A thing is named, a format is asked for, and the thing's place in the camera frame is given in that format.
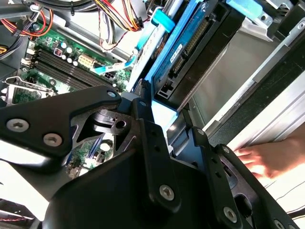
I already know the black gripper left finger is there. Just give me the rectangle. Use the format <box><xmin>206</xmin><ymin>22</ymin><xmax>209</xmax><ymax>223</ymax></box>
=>
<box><xmin>0</xmin><ymin>80</ymin><xmax>183</xmax><ymax>213</ymax></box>

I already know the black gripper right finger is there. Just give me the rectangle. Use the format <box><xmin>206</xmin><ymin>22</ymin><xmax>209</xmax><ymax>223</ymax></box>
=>
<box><xmin>181</xmin><ymin>107</ymin><xmax>301</xmax><ymax>229</ymax></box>

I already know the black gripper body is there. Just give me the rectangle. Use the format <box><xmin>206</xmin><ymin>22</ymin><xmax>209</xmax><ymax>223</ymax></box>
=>
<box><xmin>40</xmin><ymin>108</ymin><xmax>216</xmax><ymax>229</ymax></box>

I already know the hard disk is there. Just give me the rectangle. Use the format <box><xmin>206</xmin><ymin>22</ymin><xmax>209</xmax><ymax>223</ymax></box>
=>
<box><xmin>142</xmin><ymin>0</ymin><xmax>264</xmax><ymax>125</ymax></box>

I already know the orange red yellow power wire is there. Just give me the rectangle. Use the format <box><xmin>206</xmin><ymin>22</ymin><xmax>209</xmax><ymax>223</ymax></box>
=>
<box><xmin>94</xmin><ymin>0</ymin><xmax>144</xmax><ymax>32</ymax></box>

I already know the light blue SATA wire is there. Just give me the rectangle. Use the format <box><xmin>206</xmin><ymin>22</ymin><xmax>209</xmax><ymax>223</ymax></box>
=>
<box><xmin>92</xmin><ymin>7</ymin><xmax>178</xmax><ymax>73</ymax></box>

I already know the person's bare hand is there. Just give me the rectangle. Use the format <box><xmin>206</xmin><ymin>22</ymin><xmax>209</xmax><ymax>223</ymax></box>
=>
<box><xmin>234</xmin><ymin>135</ymin><xmax>305</xmax><ymax>179</ymax></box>

